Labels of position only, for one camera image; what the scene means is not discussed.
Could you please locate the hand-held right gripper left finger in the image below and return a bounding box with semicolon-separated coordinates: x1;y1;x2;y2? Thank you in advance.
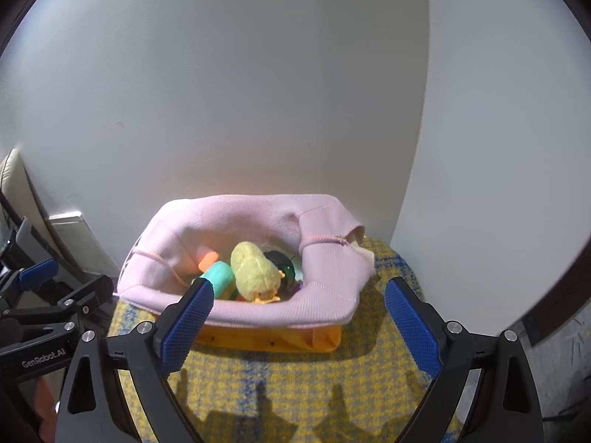
55;279;215;443

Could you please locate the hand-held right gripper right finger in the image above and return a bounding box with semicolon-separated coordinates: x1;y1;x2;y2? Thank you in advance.
384;277;546;443

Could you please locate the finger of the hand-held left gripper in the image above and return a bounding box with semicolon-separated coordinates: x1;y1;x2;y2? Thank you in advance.
0;258;59;308
0;274;114;329

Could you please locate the teal plush toy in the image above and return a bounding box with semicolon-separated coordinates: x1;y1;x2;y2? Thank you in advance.
199;261;236;299

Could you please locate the orange plastic basket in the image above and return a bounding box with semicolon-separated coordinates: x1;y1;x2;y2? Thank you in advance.
194;322;343;353

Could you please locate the yellow plush toy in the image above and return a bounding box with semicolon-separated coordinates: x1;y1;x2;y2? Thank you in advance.
230;240;284;304

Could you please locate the black and green ball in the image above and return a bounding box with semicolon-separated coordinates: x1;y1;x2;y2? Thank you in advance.
263;250;302;292

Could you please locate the pink knitted cloth liner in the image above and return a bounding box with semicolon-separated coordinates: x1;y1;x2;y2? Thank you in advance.
117;192;376;327

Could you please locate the beige cushion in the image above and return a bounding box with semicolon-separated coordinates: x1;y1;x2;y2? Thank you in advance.
0;148;49;224

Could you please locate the yellow blue woven blanket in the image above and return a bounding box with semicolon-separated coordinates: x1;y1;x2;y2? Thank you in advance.
107;235;468;443

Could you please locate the white wall panel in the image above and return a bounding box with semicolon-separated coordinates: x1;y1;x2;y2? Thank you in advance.
48;211;122;283

